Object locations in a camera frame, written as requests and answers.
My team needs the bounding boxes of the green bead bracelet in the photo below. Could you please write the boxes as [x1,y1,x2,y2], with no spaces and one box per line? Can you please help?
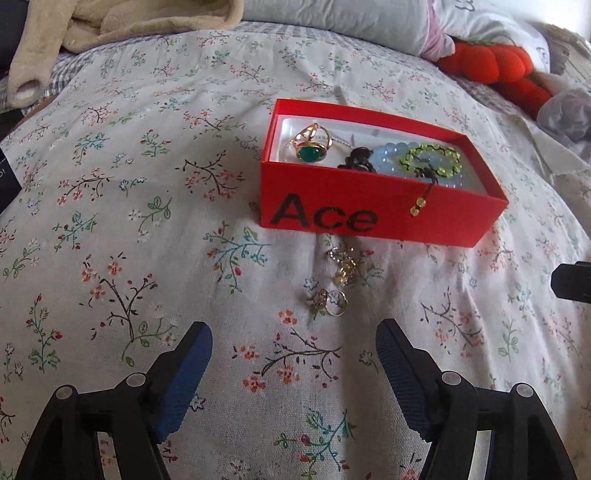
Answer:
[396,142,463,217]

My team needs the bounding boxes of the light blue bead bracelet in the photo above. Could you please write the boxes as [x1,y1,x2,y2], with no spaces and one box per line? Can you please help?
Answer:
[372,141,465,189]

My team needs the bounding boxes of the black bead ornament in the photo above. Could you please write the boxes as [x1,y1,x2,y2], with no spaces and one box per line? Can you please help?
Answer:
[338,147,376,173]

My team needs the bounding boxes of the gold green stone ring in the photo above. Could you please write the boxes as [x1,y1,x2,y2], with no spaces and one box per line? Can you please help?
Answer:
[289,121,332,164]

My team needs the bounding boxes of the small gold rings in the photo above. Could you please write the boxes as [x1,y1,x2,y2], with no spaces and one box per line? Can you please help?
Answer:
[304,287,351,318]

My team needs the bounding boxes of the clear plastic bag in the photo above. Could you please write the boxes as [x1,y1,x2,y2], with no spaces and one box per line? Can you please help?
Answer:
[537,88,590,145]

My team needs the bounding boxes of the floral bed sheet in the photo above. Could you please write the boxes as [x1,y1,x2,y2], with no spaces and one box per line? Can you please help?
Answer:
[1,34,590,479]

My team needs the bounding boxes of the red plush toy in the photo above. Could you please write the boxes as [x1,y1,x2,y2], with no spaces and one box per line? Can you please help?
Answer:
[437,40,552,119]

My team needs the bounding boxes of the red Ace box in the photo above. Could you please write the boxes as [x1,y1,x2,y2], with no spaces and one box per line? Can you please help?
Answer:
[260,99,509,248]

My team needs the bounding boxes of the grey pillow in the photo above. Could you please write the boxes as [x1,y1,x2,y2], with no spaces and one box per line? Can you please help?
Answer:
[243,0,549,70]

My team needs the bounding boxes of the beige fleece jacket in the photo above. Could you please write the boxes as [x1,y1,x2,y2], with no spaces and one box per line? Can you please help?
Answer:
[6,0,245,108]

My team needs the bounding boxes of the gold chain charm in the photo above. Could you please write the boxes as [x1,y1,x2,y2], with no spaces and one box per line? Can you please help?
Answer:
[327,247,358,286]

